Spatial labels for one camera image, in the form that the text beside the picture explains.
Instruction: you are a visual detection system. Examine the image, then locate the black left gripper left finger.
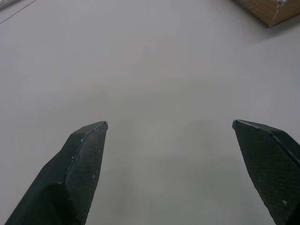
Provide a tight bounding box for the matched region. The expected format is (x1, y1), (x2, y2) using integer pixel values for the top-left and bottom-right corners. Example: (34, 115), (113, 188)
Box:
(4, 120), (109, 225)

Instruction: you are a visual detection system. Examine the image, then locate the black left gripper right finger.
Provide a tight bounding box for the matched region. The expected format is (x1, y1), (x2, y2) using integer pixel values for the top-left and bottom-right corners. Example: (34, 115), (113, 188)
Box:
(232, 119), (300, 225)

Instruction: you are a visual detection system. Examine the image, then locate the wooden box corner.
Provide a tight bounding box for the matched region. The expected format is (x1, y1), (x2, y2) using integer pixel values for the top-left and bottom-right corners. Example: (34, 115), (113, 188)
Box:
(234, 0), (300, 27)

